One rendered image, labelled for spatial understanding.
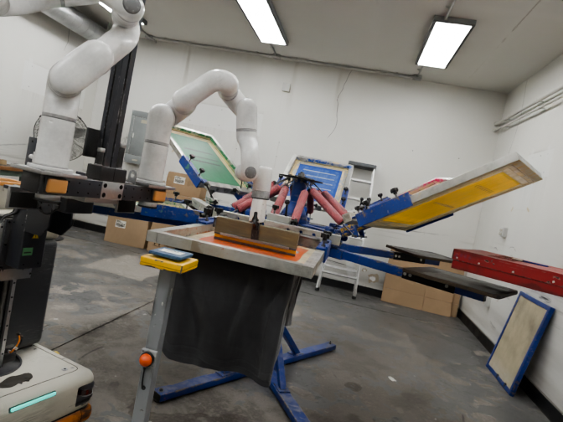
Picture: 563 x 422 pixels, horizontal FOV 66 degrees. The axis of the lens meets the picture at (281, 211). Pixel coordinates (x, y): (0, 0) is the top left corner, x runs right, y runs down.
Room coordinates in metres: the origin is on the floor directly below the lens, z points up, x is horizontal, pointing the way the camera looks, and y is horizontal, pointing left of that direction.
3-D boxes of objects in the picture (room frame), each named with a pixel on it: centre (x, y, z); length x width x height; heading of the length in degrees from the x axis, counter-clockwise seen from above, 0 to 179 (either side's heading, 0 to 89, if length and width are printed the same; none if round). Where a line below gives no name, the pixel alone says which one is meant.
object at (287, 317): (1.74, -0.11, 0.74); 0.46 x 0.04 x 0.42; 171
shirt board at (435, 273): (2.44, -0.60, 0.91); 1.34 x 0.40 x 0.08; 51
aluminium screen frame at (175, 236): (1.83, 0.09, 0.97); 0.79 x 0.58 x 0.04; 171
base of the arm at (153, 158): (1.74, 0.55, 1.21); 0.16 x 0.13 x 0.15; 66
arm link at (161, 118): (1.74, 0.54, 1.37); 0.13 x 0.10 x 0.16; 11
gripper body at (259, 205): (1.82, 0.09, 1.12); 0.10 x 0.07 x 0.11; 171
